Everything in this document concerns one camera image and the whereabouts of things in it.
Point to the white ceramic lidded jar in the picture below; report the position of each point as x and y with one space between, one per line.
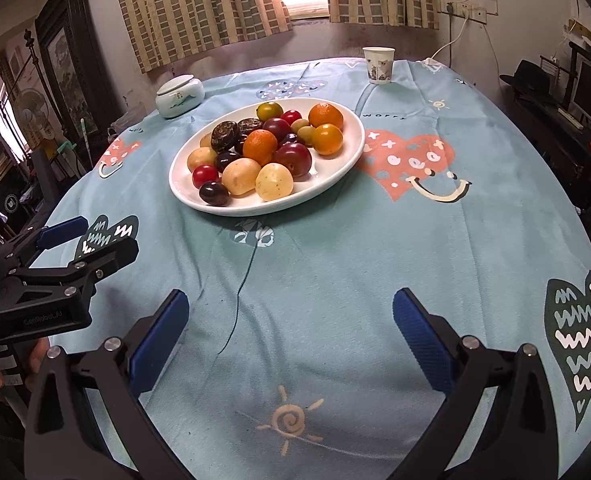
179 96

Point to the small tan fruit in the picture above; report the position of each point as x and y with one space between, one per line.
205 141
305 136

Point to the yellow-green citrus fruit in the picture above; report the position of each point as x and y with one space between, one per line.
269 110

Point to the black desk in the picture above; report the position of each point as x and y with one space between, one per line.
560 150

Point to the white oval plate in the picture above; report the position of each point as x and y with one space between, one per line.
340 160

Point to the yellow orange persimmon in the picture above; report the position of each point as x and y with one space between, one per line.
328 140

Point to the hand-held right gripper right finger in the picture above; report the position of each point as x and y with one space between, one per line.
420 340

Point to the dark framed picture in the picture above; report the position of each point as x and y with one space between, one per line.
72 60

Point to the white wall power strip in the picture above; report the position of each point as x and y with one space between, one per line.
463 11

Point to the red plum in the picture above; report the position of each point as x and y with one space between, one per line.
277 128
293 159

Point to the black hat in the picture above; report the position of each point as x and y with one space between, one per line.
528 80

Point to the dark purple plum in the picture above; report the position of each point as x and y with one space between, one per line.
291 139
239 146
213 193
225 161

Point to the wide checked beige curtain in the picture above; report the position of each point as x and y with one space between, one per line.
195 5

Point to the orange mandarin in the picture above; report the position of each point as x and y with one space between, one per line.
326 115
260 146

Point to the brown wrinkled passion fruit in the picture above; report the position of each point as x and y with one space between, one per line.
249 125
224 136

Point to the small green fruit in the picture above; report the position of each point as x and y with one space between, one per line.
302 124

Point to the red cherry tomato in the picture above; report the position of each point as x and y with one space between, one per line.
205 175
291 116

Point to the light blue printed tablecloth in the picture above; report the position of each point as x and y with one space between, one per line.
350 285

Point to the beige round fruit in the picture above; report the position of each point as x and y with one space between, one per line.
274 181
241 176
201 158

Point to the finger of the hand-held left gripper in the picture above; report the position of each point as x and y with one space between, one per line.
65 230
110 256

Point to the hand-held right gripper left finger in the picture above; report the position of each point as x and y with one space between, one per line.
158 345

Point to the printed paper cup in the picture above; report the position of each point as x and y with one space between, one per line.
379 65

